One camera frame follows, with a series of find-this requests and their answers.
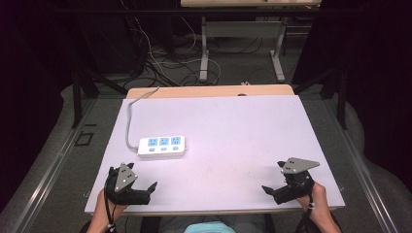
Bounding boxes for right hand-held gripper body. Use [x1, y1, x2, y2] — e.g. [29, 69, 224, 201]
[273, 157, 321, 206]

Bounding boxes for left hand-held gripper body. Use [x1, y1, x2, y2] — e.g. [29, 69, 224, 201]
[104, 162, 152, 206]

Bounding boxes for person's right hand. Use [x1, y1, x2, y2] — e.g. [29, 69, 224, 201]
[295, 182, 328, 217]

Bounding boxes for person's left hand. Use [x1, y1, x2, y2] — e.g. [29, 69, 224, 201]
[94, 188, 129, 225]

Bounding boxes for white power strip blue sockets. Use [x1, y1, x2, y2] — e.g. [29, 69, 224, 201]
[137, 135, 189, 159]

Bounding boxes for white table cover board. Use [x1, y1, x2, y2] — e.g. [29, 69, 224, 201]
[84, 94, 346, 216]

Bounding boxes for person's teal garment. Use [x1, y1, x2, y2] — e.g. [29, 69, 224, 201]
[184, 222, 237, 233]

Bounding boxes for black metal stand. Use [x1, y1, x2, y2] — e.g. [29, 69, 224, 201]
[292, 62, 348, 131]
[71, 62, 128, 129]

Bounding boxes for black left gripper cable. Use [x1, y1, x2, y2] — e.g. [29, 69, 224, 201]
[103, 181, 119, 233]

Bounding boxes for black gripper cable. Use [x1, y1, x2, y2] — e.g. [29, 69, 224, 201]
[299, 185, 317, 233]
[103, 181, 119, 233]

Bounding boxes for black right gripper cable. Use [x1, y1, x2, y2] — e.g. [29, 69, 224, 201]
[299, 185, 317, 233]

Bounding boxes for grey power strip cable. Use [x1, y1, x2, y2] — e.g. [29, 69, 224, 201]
[124, 85, 160, 152]

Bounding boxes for aluminium floor rail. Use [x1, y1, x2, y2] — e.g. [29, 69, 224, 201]
[324, 96, 395, 233]
[6, 96, 98, 233]

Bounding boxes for bundle of floor cables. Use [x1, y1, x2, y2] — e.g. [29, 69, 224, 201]
[120, 0, 227, 88]

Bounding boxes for white metal frame desk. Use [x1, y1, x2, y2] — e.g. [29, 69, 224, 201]
[180, 0, 323, 83]

